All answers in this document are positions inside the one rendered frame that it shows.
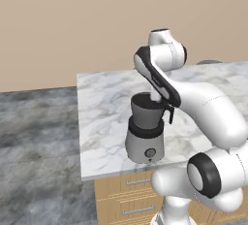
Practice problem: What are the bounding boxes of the grey blender with dark jar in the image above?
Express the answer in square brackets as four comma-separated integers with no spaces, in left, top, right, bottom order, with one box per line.
[124,91,176,166]

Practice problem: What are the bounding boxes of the light wooden drawer front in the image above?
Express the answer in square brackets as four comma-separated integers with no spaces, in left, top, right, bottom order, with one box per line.
[93,170,157,201]
[94,193,167,225]

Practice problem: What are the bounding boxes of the dark grey round flat object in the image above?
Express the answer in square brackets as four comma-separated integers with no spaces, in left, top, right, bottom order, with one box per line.
[196,59,224,66]

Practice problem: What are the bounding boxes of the silver drawer handle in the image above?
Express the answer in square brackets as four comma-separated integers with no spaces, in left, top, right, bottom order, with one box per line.
[126,177,152,186]
[121,205,156,216]

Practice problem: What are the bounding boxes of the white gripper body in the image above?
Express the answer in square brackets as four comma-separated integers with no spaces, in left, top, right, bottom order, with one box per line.
[149,84,164,104]

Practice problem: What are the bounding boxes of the light wooden cabinet door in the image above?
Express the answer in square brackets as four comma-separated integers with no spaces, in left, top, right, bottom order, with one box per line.
[188,201,248,225]

